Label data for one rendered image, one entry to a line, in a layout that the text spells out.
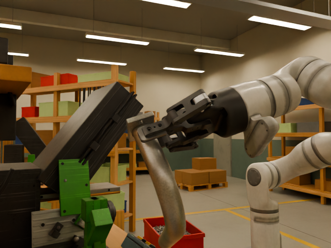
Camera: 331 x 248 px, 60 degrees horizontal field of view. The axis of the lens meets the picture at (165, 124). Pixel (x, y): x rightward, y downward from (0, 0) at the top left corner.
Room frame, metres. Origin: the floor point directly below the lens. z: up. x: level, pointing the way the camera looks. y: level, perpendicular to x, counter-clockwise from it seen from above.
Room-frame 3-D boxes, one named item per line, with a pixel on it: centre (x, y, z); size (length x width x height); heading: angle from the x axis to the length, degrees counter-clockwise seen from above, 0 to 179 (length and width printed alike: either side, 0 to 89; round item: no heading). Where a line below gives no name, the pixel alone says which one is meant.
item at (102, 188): (1.29, 0.42, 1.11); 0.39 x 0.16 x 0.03; 122
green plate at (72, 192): (1.14, 0.37, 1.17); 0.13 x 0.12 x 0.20; 32
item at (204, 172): (7.66, -0.92, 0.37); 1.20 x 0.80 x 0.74; 120
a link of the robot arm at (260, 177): (0.97, -0.33, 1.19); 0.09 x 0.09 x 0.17; 31
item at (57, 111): (4.44, 1.57, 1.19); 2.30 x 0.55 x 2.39; 63
